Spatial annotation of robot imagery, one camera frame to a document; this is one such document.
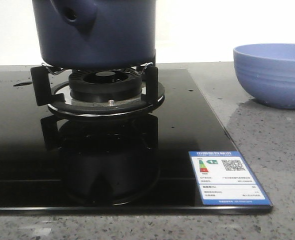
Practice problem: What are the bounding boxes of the black pot support grate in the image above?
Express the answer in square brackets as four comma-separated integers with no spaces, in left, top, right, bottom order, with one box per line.
[30,62,165,119]

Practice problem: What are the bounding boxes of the black glass gas stove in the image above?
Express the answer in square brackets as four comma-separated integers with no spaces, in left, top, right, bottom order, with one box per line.
[0,69,273,215]

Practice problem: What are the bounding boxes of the dark blue cooking pot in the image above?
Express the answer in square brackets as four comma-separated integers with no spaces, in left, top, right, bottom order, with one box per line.
[32,0,156,70]

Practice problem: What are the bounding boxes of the blue energy efficiency label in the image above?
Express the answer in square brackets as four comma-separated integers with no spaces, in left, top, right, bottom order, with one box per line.
[189,151,272,206]

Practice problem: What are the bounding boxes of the light blue ribbed bowl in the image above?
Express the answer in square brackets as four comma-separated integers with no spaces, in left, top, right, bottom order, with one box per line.
[233,43,295,109]

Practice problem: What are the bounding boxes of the black round gas burner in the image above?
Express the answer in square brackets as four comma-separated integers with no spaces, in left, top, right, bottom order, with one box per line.
[68,69,142,103]

